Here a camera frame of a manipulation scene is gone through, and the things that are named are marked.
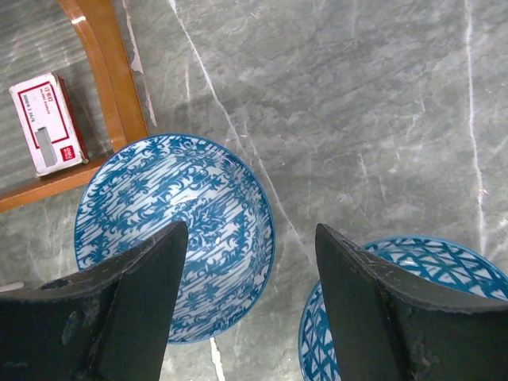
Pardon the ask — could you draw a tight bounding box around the blue floral pattern bowl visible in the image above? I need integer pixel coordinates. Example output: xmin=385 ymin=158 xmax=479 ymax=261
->
xmin=74 ymin=133 xmax=275 ymax=344

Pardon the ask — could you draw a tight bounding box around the red white small box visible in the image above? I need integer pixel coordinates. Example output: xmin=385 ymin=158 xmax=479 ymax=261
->
xmin=9 ymin=72 xmax=89 ymax=178

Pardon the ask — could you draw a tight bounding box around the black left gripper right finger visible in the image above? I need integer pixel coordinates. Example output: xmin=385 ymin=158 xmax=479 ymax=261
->
xmin=315 ymin=224 xmax=507 ymax=380

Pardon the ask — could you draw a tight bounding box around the wooden shelf rack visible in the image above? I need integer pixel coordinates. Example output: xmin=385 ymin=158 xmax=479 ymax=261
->
xmin=1 ymin=1 xmax=148 ymax=212

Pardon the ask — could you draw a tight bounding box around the blue triangle pattern bowl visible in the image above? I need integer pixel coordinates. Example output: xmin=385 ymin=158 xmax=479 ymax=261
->
xmin=298 ymin=229 xmax=507 ymax=380

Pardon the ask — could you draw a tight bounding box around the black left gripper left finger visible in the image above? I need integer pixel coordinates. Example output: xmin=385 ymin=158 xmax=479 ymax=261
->
xmin=1 ymin=221 xmax=188 ymax=380

